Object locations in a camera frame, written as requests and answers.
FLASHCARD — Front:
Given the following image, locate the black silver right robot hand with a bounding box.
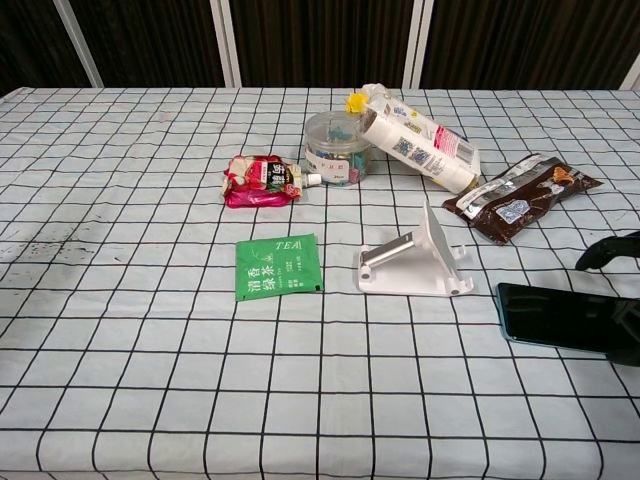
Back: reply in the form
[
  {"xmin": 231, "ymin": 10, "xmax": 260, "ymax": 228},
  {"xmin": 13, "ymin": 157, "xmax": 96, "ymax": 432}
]
[{"xmin": 574, "ymin": 230, "xmax": 640, "ymax": 367}]

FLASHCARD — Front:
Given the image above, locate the dark smartphone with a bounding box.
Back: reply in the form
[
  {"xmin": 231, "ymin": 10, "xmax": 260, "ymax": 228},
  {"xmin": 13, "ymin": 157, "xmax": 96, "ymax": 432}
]
[{"xmin": 496, "ymin": 282, "xmax": 640, "ymax": 357}]

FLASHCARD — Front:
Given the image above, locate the white phone stand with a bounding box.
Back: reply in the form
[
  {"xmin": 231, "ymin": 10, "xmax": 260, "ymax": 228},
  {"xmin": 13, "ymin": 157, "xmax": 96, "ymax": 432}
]
[{"xmin": 356, "ymin": 200, "xmax": 477, "ymax": 296}]

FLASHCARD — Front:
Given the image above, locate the brown snack packet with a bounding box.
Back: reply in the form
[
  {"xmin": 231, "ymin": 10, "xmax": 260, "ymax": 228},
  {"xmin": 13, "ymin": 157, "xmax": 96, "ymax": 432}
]
[{"xmin": 442, "ymin": 152, "xmax": 605, "ymax": 245}]

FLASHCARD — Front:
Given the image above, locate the white printed snack bag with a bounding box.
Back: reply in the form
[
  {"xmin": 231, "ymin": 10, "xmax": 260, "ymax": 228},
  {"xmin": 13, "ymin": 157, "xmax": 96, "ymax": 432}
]
[{"xmin": 357, "ymin": 83, "xmax": 482, "ymax": 195}]

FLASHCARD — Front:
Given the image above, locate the yellow bag clip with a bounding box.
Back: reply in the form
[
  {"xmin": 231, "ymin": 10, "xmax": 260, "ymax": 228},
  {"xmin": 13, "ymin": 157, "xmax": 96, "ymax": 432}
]
[{"xmin": 344, "ymin": 91, "xmax": 369, "ymax": 117}]

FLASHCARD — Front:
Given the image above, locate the clear jar of clips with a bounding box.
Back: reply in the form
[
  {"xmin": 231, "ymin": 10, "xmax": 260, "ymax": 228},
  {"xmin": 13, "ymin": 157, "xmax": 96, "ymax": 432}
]
[{"xmin": 303, "ymin": 110, "xmax": 372, "ymax": 188}]

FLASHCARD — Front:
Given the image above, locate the green tea sachet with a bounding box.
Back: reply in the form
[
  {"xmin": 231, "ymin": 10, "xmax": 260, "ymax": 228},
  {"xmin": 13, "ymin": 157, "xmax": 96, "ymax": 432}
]
[{"xmin": 234, "ymin": 233, "xmax": 325, "ymax": 303}]

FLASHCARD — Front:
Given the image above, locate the red drink pouch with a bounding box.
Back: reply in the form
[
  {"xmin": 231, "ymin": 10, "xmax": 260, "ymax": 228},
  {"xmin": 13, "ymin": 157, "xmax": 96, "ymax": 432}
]
[{"xmin": 222, "ymin": 153, "xmax": 321, "ymax": 209}]

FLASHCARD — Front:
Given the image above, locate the checked white tablecloth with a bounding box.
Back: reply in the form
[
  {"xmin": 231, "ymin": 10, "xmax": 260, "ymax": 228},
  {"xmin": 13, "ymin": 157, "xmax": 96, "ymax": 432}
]
[{"xmin": 0, "ymin": 87, "xmax": 640, "ymax": 480}]

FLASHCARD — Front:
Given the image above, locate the white partition post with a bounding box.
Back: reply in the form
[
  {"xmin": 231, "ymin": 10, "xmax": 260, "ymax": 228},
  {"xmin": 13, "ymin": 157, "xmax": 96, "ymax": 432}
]
[
  {"xmin": 617, "ymin": 27, "xmax": 640, "ymax": 91},
  {"xmin": 52, "ymin": 0, "xmax": 104, "ymax": 89},
  {"xmin": 209, "ymin": 0, "xmax": 244, "ymax": 88},
  {"xmin": 401, "ymin": 0, "xmax": 436, "ymax": 89}
]

